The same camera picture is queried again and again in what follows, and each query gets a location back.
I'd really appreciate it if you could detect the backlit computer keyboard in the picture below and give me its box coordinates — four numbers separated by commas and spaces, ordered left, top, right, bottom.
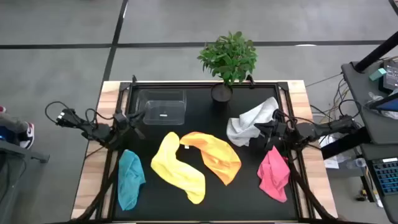
371, 157, 398, 197

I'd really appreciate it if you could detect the yellow microfiber towel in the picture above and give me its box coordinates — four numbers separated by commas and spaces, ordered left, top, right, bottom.
150, 131, 206, 205

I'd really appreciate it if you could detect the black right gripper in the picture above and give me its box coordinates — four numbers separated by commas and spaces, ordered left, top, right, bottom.
254, 120, 290, 152

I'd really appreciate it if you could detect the black metal table frame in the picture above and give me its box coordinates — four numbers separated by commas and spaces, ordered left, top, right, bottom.
73, 74, 338, 223

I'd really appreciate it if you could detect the grey desk with leg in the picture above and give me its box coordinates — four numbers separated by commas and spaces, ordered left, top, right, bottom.
0, 139, 50, 224

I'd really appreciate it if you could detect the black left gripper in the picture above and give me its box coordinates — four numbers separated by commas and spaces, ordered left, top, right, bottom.
113, 110, 147, 140

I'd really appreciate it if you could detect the clear plastic bag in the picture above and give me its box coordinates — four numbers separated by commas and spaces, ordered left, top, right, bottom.
363, 91, 398, 121

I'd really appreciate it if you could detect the blue screen tablet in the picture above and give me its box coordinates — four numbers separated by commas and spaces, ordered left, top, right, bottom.
368, 92, 398, 113

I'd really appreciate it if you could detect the white paper sheet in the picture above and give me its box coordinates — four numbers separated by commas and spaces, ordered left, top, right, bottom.
318, 134, 341, 170

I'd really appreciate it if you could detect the small teal box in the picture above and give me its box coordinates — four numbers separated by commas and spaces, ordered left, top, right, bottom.
369, 67, 388, 82

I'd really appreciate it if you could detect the clear plastic bottle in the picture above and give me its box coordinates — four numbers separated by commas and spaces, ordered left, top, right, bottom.
346, 157, 368, 170

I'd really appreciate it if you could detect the green potted plant black pot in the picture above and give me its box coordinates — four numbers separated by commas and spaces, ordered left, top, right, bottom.
197, 30, 259, 103

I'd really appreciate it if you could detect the clear plastic bin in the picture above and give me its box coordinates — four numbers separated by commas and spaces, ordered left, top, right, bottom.
135, 89, 188, 126

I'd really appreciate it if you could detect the person's leg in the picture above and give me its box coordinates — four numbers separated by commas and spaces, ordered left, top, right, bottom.
0, 111, 29, 134

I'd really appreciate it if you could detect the teal microfiber towel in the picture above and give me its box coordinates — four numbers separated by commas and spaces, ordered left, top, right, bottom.
117, 149, 147, 212

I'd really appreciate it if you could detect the dark device with blue light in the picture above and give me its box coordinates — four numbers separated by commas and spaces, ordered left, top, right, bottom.
0, 125, 19, 144

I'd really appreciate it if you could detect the pink microfiber towel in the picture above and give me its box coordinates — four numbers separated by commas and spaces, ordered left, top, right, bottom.
256, 145, 291, 203

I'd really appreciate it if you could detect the pale waffle weave towel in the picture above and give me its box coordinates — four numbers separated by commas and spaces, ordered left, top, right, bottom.
226, 96, 280, 147

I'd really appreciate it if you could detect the black screen device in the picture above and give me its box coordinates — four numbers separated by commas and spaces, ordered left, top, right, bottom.
378, 58, 398, 94

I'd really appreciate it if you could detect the orange microfiber towel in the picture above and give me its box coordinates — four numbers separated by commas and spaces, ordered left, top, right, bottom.
179, 131, 243, 187

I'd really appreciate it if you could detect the black table mat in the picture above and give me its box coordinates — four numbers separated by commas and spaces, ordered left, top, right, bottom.
113, 86, 300, 221

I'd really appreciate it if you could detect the black metal pole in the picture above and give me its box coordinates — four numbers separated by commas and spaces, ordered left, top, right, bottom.
354, 30, 398, 73

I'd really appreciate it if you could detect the grey side desk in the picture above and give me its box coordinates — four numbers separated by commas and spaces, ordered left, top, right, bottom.
320, 60, 398, 224

